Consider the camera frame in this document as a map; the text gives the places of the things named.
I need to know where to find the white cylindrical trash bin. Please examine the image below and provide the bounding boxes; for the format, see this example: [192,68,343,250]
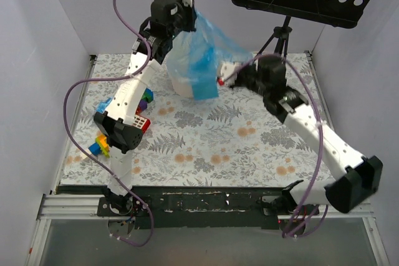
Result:
[170,77,194,98]

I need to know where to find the colourful toy block pile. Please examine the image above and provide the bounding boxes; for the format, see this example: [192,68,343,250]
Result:
[89,87,154,157]

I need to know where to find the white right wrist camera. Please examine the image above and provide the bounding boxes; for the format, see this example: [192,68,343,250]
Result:
[217,61,242,87]

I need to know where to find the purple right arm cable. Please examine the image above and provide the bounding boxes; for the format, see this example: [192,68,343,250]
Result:
[224,54,328,239]

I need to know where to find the blue bag piece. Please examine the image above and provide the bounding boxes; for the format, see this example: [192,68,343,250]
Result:
[96,98,113,113]

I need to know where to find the aluminium rail frame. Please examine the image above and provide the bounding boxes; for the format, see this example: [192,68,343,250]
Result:
[29,54,383,265]

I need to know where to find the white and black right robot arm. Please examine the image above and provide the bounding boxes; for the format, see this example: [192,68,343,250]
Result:
[218,54,383,215]

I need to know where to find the black scratched base plate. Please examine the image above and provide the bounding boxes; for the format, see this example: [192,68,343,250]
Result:
[96,184,320,229]

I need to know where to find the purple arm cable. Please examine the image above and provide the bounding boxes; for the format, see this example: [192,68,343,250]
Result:
[63,0,175,247]
[224,54,328,239]

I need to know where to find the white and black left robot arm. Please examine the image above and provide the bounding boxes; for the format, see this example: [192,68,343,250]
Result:
[94,0,196,216]

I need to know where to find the blue plastic trash bag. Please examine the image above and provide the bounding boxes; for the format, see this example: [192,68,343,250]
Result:
[166,12,252,100]

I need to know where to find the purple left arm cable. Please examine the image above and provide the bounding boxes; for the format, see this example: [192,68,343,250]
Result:
[63,0,175,247]

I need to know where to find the red toy phone block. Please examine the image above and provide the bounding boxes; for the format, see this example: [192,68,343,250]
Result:
[132,115,151,134]

